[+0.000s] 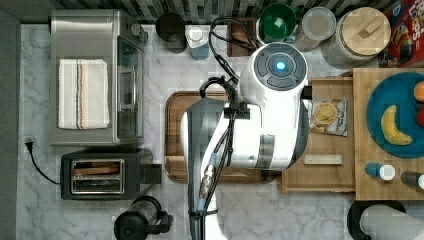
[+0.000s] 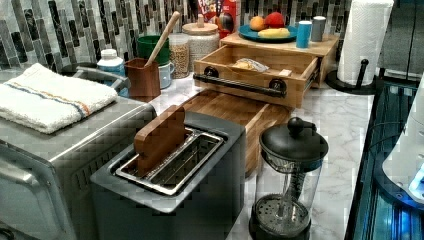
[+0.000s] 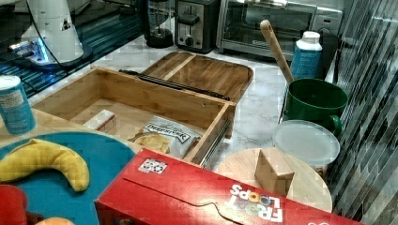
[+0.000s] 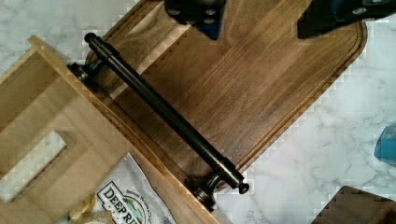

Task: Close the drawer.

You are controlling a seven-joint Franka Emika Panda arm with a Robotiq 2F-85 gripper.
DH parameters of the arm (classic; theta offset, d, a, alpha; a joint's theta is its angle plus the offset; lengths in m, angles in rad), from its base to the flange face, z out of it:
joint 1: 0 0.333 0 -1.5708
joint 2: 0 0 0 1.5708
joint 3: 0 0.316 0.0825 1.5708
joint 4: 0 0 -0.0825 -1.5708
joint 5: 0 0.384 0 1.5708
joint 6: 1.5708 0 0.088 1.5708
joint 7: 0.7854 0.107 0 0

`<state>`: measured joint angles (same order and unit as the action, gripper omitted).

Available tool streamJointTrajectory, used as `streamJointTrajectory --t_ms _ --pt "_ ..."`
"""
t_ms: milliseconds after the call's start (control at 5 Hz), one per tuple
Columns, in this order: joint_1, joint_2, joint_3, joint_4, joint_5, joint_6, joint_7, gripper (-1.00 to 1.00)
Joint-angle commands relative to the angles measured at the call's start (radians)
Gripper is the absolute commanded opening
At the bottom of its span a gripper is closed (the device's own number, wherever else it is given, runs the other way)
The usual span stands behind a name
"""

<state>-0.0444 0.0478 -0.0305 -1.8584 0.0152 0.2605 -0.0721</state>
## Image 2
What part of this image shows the wooden drawer with black handle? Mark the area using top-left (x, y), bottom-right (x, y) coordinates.
top-left (193, 45), bottom-right (319, 108)

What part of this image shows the bagged food in drawer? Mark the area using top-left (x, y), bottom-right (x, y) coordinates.
top-left (233, 58), bottom-right (269, 72)

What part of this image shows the wooden drawer cabinet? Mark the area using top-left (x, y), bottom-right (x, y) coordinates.
top-left (220, 33), bottom-right (339, 88)

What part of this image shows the wooden cutting board tray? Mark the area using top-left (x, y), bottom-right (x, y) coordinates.
top-left (183, 90), bottom-right (293, 177)

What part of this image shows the wooden toast slice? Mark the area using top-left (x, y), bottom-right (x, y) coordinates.
top-left (133, 105), bottom-right (186, 177)

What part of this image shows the light blue mug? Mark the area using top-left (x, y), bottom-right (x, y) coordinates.
top-left (159, 62), bottom-right (175, 89)

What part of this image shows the grey two-slot toaster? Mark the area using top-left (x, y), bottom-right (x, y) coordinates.
top-left (91, 112), bottom-right (246, 240)

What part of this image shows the brown utensil holder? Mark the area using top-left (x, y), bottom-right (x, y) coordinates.
top-left (124, 58), bottom-right (161, 102)

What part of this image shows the white canister with wooden lid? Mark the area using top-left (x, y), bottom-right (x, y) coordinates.
top-left (182, 14), bottom-right (220, 72)

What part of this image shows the glass jar of grains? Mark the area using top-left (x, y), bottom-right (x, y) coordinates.
top-left (169, 33), bottom-right (189, 79)

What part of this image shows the black glass french press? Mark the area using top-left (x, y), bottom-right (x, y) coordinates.
top-left (249, 117), bottom-right (329, 240)

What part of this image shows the teal plate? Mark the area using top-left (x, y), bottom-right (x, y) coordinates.
top-left (238, 25), bottom-right (297, 43)

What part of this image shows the yellow banana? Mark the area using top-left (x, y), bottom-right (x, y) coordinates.
top-left (258, 28), bottom-right (290, 39)

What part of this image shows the orange fruit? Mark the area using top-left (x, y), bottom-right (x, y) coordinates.
top-left (249, 16), bottom-right (266, 32)

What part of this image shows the red cereal box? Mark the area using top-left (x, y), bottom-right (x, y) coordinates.
top-left (197, 0), bottom-right (241, 38)

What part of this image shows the wooden spoon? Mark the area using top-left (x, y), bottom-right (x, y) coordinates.
top-left (145, 11), bottom-right (180, 67)

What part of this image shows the red apple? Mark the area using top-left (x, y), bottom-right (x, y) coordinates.
top-left (265, 12), bottom-right (285, 28)

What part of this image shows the white blue bottle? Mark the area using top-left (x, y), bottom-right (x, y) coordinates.
top-left (97, 49), bottom-right (125, 76)

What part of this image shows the black paper towel holder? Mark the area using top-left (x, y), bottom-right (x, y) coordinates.
top-left (325, 59), bottom-right (377, 95)

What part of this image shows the blue shaker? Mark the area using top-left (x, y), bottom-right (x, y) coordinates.
top-left (296, 20), bottom-right (312, 49)

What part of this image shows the grey shaker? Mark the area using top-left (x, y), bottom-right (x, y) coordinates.
top-left (311, 16), bottom-right (326, 42)

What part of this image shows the white striped folded towel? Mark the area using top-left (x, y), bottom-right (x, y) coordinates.
top-left (0, 63), bottom-right (118, 134)

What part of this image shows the silver toaster oven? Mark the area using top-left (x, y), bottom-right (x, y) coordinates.
top-left (0, 97), bottom-right (156, 240)

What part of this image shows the white paper towel roll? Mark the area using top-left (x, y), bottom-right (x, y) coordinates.
top-left (337, 0), bottom-right (394, 85)

